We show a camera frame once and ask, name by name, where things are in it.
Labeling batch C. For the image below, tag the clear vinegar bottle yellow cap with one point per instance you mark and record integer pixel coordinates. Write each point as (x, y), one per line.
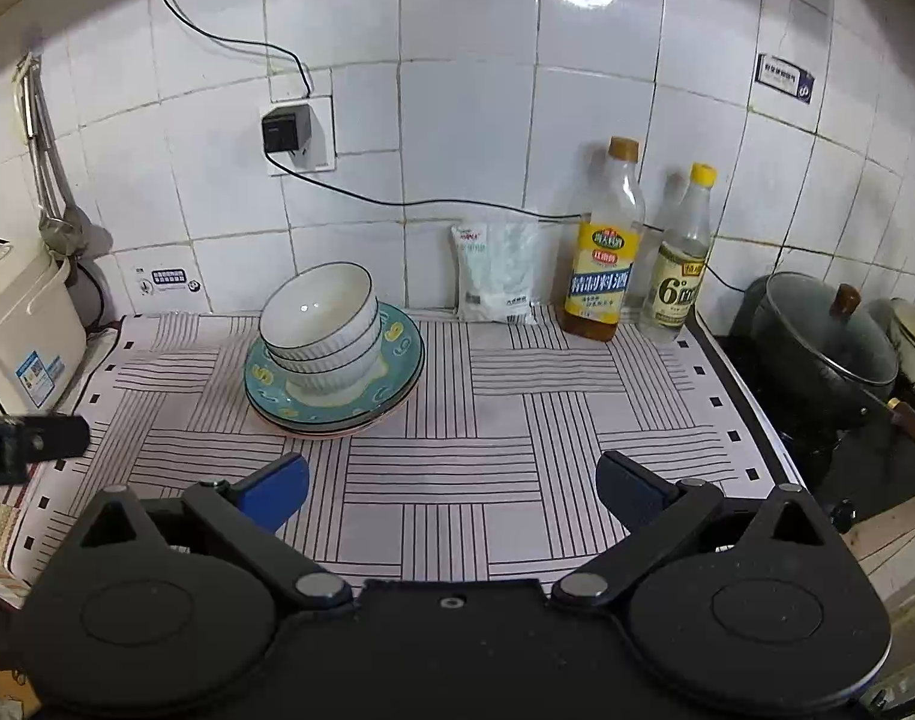
(678, 292)

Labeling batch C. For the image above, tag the striped white tablecloth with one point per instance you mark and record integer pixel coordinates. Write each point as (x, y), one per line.
(502, 420)

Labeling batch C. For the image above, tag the light wooden board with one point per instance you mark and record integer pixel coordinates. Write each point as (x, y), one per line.
(892, 532)

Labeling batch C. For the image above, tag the white rice cooker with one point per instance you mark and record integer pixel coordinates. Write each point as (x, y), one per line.
(22, 330)

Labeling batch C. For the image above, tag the cooking wine bottle yellow label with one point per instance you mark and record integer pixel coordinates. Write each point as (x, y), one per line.
(603, 270)

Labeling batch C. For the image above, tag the hanging metal ladle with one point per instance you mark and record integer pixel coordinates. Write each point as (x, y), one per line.
(56, 229)

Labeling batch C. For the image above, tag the black induction cooktop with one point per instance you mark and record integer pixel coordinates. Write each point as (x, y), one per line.
(862, 465)

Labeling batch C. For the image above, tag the blue fried egg plate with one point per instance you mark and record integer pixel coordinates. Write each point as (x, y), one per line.
(405, 345)

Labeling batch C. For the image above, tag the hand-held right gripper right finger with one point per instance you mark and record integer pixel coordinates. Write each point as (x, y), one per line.
(630, 495)

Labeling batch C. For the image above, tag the dark blue wall sticker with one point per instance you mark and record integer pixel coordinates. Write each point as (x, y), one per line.
(783, 79)

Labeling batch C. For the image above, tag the pink bunny carrot plate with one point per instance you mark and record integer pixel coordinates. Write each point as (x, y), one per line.
(330, 436)

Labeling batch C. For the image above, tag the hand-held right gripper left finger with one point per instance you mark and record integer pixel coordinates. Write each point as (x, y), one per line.
(277, 491)

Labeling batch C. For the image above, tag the glass pot lid wooden knob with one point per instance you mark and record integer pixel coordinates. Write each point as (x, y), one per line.
(817, 337)

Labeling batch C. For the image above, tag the black cooking pot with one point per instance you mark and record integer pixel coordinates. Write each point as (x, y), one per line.
(802, 405)

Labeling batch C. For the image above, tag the white sun print plate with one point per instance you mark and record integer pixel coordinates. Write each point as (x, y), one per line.
(330, 429)

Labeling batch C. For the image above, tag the white salt bag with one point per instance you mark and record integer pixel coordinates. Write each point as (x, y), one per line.
(495, 277)

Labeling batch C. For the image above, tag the white wall sticker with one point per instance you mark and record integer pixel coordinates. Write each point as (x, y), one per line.
(168, 277)

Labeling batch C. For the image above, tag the white wall socket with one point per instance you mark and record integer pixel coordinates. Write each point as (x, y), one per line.
(321, 135)

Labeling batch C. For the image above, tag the black power adapter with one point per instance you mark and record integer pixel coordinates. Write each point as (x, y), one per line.
(286, 129)

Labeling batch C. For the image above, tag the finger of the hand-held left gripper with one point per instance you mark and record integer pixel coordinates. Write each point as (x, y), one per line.
(37, 435)

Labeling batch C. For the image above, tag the white ribbed bowl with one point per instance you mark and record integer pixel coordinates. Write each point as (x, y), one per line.
(315, 300)
(330, 388)
(330, 366)

